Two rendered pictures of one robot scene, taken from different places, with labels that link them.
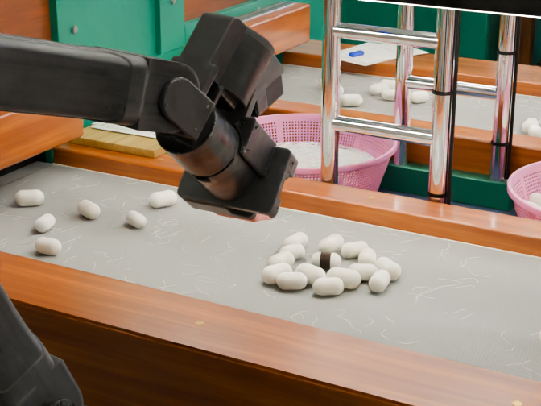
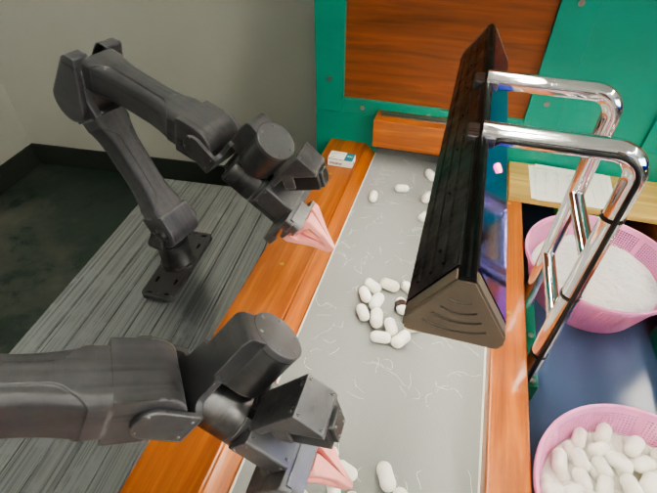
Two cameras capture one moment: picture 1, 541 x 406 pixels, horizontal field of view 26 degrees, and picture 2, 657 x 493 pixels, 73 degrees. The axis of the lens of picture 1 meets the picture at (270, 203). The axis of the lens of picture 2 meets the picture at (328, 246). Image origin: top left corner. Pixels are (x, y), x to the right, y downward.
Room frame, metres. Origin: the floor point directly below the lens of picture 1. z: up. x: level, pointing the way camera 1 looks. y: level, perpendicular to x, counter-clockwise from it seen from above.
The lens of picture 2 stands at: (0.97, -0.52, 1.34)
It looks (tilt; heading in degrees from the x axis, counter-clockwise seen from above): 42 degrees down; 78
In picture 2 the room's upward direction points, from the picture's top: straight up
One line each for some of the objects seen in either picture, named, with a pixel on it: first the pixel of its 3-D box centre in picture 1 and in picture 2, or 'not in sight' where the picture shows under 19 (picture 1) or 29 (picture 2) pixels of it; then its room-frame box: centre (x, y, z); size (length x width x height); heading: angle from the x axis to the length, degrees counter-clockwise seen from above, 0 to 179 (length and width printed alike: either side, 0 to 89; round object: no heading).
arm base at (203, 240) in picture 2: not in sight; (175, 251); (0.81, 0.21, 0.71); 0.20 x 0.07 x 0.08; 66
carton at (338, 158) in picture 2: not in sight; (341, 158); (1.20, 0.38, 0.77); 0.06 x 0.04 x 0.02; 151
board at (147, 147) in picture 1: (175, 118); (587, 192); (1.70, 0.14, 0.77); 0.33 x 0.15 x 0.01; 151
